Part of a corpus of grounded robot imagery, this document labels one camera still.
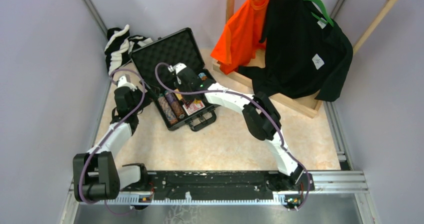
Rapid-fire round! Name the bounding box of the orange boxed card deck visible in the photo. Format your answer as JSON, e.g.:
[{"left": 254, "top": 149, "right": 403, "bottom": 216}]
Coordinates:
[{"left": 174, "top": 89, "right": 184, "bottom": 101}]

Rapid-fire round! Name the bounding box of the black poker set case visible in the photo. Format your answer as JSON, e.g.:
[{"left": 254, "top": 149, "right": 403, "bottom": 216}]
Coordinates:
[{"left": 130, "top": 27, "right": 218, "bottom": 132}]

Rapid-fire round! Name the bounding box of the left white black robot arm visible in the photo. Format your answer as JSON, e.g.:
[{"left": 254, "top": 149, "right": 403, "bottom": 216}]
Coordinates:
[{"left": 72, "top": 74, "right": 150, "bottom": 204}]

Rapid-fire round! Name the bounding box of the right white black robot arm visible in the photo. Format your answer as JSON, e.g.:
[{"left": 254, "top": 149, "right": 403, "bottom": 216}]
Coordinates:
[{"left": 168, "top": 63, "right": 304, "bottom": 190}]

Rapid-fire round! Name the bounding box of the red yellow chip stack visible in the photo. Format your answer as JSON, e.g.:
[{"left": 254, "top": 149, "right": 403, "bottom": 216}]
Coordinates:
[{"left": 198, "top": 72, "right": 208, "bottom": 81}]

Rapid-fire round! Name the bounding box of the purple black chip stack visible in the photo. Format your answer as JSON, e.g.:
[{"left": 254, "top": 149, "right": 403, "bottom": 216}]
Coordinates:
[{"left": 164, "top": 91, "right": 186, "bottom": 120}]

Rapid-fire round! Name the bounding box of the red playing card deck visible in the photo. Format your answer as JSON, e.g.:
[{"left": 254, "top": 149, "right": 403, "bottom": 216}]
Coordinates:
[{"left": 182, "top": 102, "right": 206, "bottom": 116}]

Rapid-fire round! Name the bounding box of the blue orange chip stack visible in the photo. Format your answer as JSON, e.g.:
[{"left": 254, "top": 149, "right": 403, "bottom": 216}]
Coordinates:
[{"left": 157, "top": 95, "right": 178, "bottom": 125}]

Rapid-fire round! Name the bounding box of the black white striped cloth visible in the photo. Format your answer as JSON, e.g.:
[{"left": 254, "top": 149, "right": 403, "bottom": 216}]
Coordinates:
[{"left": 104, "top": 24, "right": 153, "bottom": 75}]

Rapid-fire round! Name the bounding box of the orange t-shirt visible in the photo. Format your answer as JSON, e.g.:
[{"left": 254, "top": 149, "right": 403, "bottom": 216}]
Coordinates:
[{"left": 210, "top": 0, "right": 270, "bottom": 75}]

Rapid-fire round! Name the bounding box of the black t-shirt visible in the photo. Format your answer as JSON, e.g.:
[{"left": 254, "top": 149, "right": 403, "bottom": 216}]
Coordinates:
[{"left": 237, "top": 0, "right": 353, "bottom": 102}]

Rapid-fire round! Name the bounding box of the wooden clothes rack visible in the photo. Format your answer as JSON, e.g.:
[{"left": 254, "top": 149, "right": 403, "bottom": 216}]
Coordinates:
[{"left": 211, "top": 0, "right": 406, "bottom": 119}]

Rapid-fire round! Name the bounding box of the green clothes hanger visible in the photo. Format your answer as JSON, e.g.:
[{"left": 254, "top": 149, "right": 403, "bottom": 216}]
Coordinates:
[{"left": 304, "top": 0, "right": 334, "bottom": 27}]

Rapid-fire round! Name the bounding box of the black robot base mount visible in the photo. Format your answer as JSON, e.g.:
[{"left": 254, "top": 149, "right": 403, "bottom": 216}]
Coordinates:
[{"left": 123, "top": 170, "right": 315, "bottom": 203}]

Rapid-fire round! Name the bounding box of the aluminium frame rail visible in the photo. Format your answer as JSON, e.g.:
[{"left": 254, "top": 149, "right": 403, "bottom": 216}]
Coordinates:
[{"left": 59, "top": 169, "right": 382, "bottom": 224}]

